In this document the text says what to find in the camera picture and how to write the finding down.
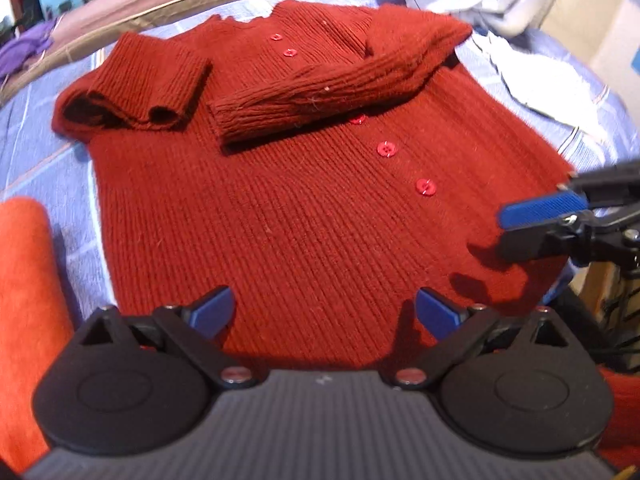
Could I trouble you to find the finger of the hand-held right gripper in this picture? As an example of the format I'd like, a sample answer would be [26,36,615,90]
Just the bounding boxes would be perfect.
[557,161,640,208]
[498,192,640,267]

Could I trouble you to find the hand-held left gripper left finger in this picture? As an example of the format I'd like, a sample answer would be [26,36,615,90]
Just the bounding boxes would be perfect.
[75,286,257,390]

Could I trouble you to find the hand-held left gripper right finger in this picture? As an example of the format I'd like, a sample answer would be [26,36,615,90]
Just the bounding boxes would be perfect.
[390,287,573,388]

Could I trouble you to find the red knit cardigan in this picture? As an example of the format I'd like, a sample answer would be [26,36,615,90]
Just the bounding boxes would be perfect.
[51,0,576,368]

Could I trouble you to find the pale blue cloth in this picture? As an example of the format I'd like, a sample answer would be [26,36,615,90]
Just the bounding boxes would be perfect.
[470,25,613,141]

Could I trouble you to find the orange fuzzy cloth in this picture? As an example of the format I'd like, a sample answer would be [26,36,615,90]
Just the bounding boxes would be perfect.
[0,197,78,473]
[597,367,640,443]

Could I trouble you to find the blue checked bedsheet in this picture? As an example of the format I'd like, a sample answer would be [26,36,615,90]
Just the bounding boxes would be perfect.
[0,0,640,321]

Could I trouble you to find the brown bed mattress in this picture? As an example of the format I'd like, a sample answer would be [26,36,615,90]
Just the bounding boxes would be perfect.
[0,0,301,106]

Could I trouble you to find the purple cloth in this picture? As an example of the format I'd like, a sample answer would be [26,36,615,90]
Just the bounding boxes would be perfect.
[0,20,56,78]

